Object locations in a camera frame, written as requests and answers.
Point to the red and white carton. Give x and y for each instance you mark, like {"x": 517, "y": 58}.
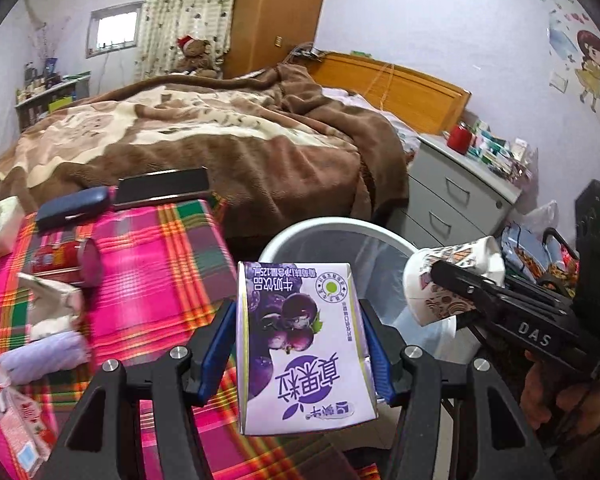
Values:
{"x": 17, "y": 425}

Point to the dried branches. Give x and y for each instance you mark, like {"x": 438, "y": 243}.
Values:
{"x": 45, "y": 45}

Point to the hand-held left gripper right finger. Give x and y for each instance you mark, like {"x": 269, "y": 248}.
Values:
{"x": 380, "y": 355}

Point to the white shelf unit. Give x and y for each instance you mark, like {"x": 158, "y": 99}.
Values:
{"x": 55, "y": 97}

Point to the brown paper bag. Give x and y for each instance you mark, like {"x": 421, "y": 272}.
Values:
{"x": 45, "y": 295}

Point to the girl wall sticker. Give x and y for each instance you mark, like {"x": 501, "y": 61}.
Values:
{"x": 592, "y": 60}

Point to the small window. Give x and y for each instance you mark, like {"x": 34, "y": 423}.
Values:
{"x": 115, "y": 27}

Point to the patterned bag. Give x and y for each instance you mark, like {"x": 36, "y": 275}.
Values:
{"x": 525, "y": 255}

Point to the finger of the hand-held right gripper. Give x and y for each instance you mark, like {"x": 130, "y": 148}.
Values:
{"x": 460, "y": 280}

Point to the pink bed sheet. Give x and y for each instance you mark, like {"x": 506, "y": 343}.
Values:
{"x": 375, "y": 115}

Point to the red mug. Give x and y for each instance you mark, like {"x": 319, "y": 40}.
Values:
{"x": 459, "y": 137}

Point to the wooden headboard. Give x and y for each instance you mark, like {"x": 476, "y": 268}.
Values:
{"x": 405, "y": 90}

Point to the white trash bin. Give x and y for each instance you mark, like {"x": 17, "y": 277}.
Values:
{"x": 330, "y": 245}

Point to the row of bottles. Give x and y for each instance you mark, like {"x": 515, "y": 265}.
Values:
{"x": 40, "y": 77}

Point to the pink plaid tablecloth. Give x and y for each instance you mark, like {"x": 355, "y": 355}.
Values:
{"x": 145, "y": 270}

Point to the purple milk carton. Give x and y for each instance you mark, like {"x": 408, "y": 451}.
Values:
{"x": 305, "y": 360}

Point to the blue glasses case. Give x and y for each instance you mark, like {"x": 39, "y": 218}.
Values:
{"x": 72, "y": 207}

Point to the pile of small boxes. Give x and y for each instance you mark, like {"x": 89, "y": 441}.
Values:
{"x": 495, "y": 150}

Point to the black phone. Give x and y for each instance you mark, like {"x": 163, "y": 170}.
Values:
{"x": 160, "y": 185}

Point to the person's right hand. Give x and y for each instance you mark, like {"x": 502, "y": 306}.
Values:
{"x": 545, "y": 395}

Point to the lavender cloth roll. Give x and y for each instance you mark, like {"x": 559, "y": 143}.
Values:
{"x": 50, "y": 355}

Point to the patterned curtain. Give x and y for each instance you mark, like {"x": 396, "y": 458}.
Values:
{"x": 180, "y": 5}

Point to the brown teddy bear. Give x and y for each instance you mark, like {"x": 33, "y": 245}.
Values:
{"x": 195, "y": 55}

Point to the red can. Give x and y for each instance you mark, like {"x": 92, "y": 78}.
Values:
{"x": 60, "y": 260}

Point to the wooden wardrobe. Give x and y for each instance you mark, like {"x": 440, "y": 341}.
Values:
{"x": 280, "y": 10}

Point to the white plastic bag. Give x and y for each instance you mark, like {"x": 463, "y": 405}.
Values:
{"x": 542, "y": 217}

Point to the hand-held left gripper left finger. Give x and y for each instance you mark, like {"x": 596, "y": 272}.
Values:
{"x": 215, "y": 355}

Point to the patterned paper cup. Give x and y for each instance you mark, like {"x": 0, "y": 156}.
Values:
{"x": 480, "y": 255}

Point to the grey drawer cabinet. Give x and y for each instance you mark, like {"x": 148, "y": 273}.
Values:
{"x": 455, "y": 185}

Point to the brown patterned blanket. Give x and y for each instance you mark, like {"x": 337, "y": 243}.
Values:
{"x": 230, "y": 135}

